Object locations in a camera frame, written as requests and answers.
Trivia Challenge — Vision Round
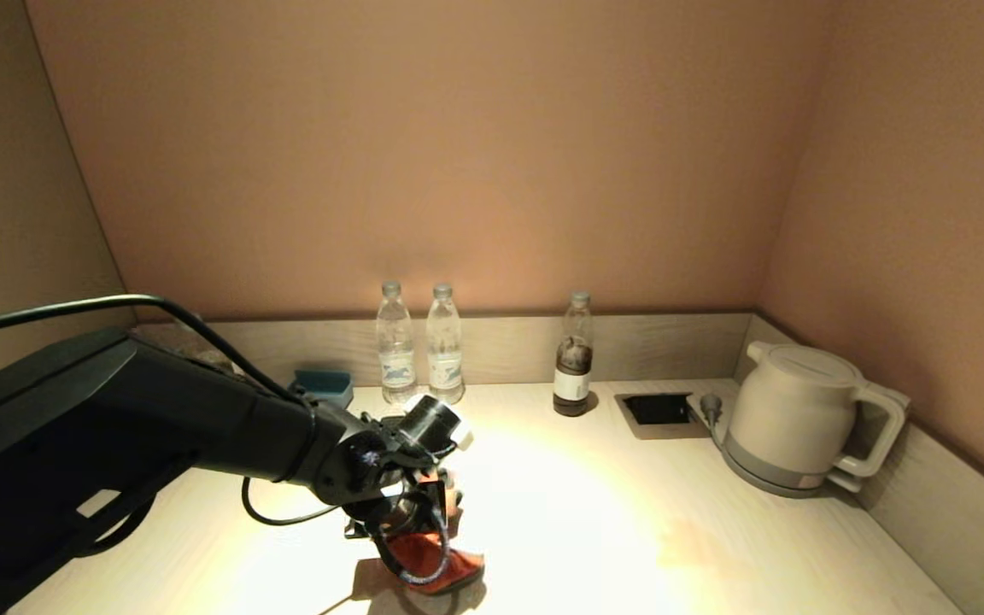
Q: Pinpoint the grey kettle base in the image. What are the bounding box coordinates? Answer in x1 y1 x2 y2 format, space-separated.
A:
718 427 864 500

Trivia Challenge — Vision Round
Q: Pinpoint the slim dark bottle white label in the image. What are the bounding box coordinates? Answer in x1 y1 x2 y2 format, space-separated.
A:
553 291 595 418

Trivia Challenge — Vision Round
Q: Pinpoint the clear water bottle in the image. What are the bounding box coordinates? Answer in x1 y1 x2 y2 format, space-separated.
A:
377 282 419 405
426 284 466 406

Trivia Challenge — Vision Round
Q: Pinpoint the small blue tray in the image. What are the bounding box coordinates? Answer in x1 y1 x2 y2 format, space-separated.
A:
293 369 355 410

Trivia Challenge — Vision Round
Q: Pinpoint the recessed black socket box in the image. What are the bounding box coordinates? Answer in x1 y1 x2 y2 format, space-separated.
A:
615 392 709 441

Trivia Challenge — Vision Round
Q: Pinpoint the orange microfibre cloth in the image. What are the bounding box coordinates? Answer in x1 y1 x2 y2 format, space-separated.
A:
384 511 487 597

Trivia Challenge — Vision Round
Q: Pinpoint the white electric kettle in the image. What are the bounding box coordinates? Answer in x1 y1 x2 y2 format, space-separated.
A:
726 342 911 479

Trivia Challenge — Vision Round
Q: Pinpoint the grey power plug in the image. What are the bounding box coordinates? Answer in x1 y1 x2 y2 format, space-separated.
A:
687 392 729 447

